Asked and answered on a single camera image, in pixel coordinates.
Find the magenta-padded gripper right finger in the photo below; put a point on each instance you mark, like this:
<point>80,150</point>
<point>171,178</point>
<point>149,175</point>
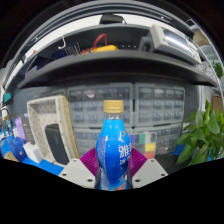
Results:
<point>150,171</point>

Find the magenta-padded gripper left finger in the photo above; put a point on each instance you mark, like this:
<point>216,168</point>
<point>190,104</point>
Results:
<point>75,171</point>

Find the blue drink bottle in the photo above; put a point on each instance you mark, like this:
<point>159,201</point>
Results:
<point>113,150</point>

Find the grey small-parts drawer cabinet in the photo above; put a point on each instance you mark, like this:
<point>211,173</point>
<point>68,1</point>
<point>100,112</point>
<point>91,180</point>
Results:
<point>86,141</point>
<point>168,140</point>
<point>86,106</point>
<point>159,105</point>

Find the green potted plant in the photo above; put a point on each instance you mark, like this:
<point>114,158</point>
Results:
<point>201,133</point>

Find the dark grey upright carton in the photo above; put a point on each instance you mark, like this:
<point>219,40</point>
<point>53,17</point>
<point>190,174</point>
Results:
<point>27,128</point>

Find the white pegboard tray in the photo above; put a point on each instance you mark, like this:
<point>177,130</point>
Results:
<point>40,113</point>

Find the purple plastic bag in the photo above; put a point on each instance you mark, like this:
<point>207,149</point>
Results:
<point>19,128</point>

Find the small teal screen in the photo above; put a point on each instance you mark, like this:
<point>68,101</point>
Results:
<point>7,98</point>

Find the dark overhead workbench shelf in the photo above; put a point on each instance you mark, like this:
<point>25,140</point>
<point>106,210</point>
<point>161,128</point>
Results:
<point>110,66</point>

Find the white shelf rack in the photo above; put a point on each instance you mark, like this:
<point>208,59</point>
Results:
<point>208,50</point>

